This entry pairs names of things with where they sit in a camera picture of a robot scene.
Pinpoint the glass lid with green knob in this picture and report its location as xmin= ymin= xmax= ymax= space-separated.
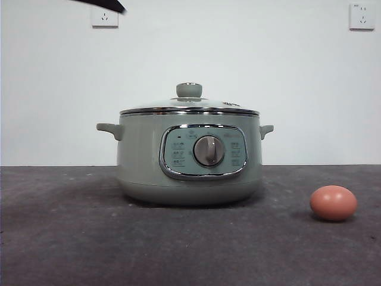
xmin=120 ymin=82 xmax=260 ymax=117

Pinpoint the brown egg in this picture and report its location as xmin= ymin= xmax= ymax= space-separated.
xmin=309 ymin=185 xmax=358 ymax=222

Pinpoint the pale green electric pot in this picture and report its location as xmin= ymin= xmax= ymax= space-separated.
xmin=95 ymin=110 xmax=274 ymax=206

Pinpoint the white wall socket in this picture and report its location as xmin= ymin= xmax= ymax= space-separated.
xmin=349 ymin=2 xmax=375 ymax=32
xmin=91 ymin=6 xmax=119 ymax=29

